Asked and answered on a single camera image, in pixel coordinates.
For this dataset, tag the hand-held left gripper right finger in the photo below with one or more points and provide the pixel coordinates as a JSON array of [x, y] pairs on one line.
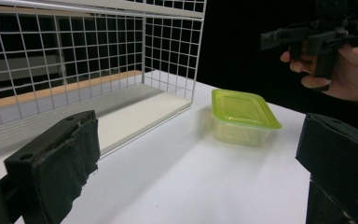
[[338, 155]]

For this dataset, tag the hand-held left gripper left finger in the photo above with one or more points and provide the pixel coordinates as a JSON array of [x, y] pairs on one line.
[[56, 161]]

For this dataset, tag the green-lidded plastic food container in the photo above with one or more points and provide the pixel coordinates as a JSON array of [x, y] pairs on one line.
[[240, 113]]

